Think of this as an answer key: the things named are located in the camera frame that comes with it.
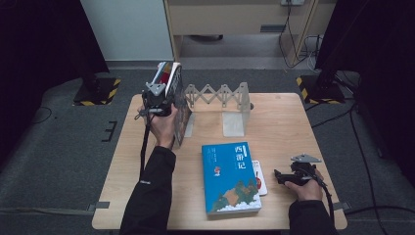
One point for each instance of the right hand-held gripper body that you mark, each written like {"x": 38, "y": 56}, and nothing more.
{"x": 303, "y": 171}

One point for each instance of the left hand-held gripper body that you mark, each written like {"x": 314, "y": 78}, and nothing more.
{"x": 156, "y": 104}

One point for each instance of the person's left hand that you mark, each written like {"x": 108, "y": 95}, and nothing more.
{"x": 164, "y": 130}

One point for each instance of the black curtain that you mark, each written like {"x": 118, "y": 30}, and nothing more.
{"x": 39, "y": 49}
{"x": 385, "y": 49}

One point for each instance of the magazine with portrait cover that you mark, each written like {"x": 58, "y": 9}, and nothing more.
{"x": 164, "y": 73}

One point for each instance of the grey tape strip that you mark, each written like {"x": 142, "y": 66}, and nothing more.
{"x": 341, "y": 206}
{"x": 99, "y": 206}

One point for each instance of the wooden cabinet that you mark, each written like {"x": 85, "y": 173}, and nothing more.
{"x": 228, "y": 18}

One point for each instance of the white power strip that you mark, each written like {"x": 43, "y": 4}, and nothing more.
{"x": 292, "y": 2}

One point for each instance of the grey metal expandable book stand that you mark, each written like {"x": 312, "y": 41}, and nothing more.
{"x": 233, "y": 124}

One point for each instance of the white panel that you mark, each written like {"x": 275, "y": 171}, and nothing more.
{"x": 130, "y": 29}

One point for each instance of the blue book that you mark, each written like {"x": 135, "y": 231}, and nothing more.
{"x": 230, "y": 178}

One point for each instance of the black stand base yellow stripes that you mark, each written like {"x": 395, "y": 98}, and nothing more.
{"x": 321, "y": 91}
{"x": 98, "y": 93}

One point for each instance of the person's right hand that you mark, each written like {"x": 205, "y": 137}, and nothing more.
{"x": 308, "y": 192}

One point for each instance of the white caterpillar picture book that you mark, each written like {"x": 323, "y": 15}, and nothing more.
{"x": 261, "y": 179}

